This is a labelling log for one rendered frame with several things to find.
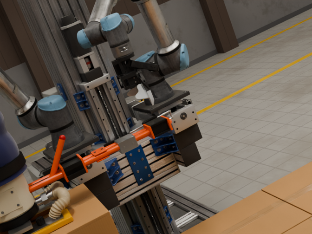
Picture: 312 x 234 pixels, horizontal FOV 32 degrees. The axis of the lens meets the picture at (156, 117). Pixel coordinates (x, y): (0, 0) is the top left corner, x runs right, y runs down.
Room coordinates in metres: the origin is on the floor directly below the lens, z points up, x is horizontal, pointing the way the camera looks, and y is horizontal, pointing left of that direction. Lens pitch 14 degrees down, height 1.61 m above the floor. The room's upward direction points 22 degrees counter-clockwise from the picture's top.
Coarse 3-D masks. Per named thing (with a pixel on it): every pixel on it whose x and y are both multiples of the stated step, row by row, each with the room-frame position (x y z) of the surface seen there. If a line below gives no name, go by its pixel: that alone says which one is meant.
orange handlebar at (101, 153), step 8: (144, 128) 1.96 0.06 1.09; (136, 136) 1.90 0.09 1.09; (144, 136) 1.91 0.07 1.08; (112, 144) 1.92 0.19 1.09; (96, 152) 1.88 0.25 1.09; (104, 152) 1.87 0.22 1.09; (112, 152) 1.87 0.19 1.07; (88, 160) 1.85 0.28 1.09; (96, 160) 1.86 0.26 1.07; (48, 176) 1.85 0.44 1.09; (56, 176) 1.82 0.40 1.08; (32, 184) 1.83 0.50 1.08; (40, 184) 1.80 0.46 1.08
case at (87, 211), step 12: (72, 192) 1.99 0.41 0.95; (84, 192) 1.94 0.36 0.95; (72, 204) 1.86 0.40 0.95; (84, 204) 1.81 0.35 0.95; (96, 204) 1.77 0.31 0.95; (48, 216) 1.84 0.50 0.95; (72, 216) 1.75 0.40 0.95; (84, 216) 1.70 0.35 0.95; (96, 216) 1.67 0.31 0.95; (108, 216) 1.67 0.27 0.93; (60, 228) 1.68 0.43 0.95; (72, 228) 1.64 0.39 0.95; (84, 228) 1.64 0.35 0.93; (96, 228) 1.65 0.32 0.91; (108, 228) 1.66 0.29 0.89
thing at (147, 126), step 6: (156, 120) 1.95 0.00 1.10; (162, 120) 1.92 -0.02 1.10; (168, 120) 1.92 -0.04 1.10; (144, 126) 1.95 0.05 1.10; (150, 126) 1.91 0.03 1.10; (156, 126) 1.92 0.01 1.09; (162, 126) 1.93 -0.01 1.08; (168, 126) 1.93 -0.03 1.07; (150, 132) 1.90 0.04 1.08; (156, 132) 1.92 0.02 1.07; (162, 132) 1.92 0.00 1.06
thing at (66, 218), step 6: (66, 210) 1.77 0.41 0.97; (42, 216) 1.73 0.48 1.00; (60, 216) 1.72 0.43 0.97; (66, 216) 1.71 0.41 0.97; (36, 222) 1.72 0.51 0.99; (42, 222) 1.71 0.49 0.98; (48, 222) 1.71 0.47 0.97; (54, 222) 1.70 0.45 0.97; (60, 222) 1.69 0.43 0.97; (66, 222) 1.69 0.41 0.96; (36, 228) 1.70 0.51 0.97; (42, 228) 1.69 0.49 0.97; (48, 228) 1.68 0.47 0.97; (54, 228) 1.68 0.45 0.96
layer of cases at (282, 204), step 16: (288, 176) 2.26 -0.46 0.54; (304, 176) 2.20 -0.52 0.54; (256, 192) 2.23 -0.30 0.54; (272, 192) 2.18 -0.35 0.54; (288, 192) 2.12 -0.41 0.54; (304, 192) 2.06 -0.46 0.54; (240, 208) 2.14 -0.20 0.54; (256, 208) 2.09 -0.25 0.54; (272, 208) 2.04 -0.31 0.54; (288, 208) 1.98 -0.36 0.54; (304, 208) 1.94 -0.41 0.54; (208, 224) 2.12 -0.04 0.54; (224, 224) 2.06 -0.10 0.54; (240, 224) 2.01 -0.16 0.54; (256, 224) 1.96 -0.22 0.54; (272, 224) 1.91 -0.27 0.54; (288, 224) 1.87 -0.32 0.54; (304, 224) 1.83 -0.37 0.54
